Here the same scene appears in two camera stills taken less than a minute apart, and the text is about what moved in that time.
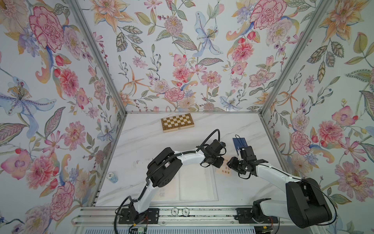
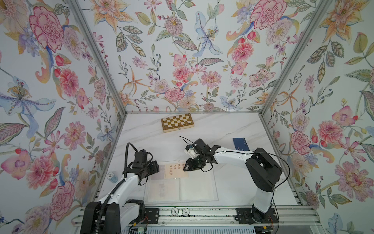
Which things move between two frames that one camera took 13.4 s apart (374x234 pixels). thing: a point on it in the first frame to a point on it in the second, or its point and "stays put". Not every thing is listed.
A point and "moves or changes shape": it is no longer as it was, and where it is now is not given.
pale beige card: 224,169 moves or changes shape
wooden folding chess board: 177,123 stays put
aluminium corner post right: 301,45 stays put
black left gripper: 218,164 to 155,166
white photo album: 196,183 stays put
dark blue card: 239,143 stays put
